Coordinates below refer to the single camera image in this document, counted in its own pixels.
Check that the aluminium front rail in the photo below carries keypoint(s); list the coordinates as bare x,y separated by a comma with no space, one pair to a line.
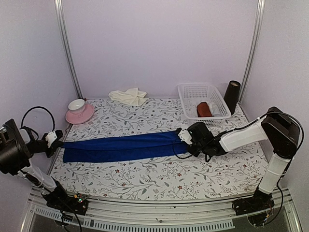
209,215

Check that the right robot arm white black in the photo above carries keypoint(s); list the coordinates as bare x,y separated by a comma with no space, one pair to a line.
279,134

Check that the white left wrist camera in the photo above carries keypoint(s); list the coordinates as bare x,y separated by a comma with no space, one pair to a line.
52,136

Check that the dark brown cylinder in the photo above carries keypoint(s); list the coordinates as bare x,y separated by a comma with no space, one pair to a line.
231,95

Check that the pink saucer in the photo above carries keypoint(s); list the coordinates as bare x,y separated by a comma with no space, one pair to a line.
81,117

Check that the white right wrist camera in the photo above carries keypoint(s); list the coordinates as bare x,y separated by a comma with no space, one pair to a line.
184,136

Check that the left aluminium frame post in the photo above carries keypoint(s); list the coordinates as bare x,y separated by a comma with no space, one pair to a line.
66,45

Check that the aluminium frame post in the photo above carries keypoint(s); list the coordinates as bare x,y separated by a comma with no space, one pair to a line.
66,45
256,32

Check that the blue microfibre towel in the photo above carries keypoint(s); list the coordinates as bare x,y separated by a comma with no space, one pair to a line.
126,148

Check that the white perforated plastic basket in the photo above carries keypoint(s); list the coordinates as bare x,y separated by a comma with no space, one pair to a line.
194,93

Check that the cream crumpled cloth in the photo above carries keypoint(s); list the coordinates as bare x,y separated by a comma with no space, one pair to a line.
132,97

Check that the clear plastic item in basket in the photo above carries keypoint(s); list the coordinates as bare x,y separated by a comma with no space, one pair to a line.
214,109

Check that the right aluminium frame post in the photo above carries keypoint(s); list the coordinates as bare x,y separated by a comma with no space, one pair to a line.
256,32

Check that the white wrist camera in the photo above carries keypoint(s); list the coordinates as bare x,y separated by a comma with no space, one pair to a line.
184,136
52,136

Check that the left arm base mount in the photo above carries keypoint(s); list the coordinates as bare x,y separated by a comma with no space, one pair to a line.
67,204

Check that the white teacup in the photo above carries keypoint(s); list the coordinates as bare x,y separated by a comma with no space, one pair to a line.
76,106

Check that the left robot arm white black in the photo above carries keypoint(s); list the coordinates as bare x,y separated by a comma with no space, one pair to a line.
17,148

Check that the red-brown rolled towel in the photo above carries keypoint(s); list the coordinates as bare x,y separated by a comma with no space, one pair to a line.
203,110

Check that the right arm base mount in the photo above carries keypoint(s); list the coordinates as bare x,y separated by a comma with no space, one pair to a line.
243,206

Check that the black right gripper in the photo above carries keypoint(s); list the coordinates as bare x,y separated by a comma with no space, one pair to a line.
194,152

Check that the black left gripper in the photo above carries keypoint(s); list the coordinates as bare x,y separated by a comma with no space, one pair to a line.
56,143

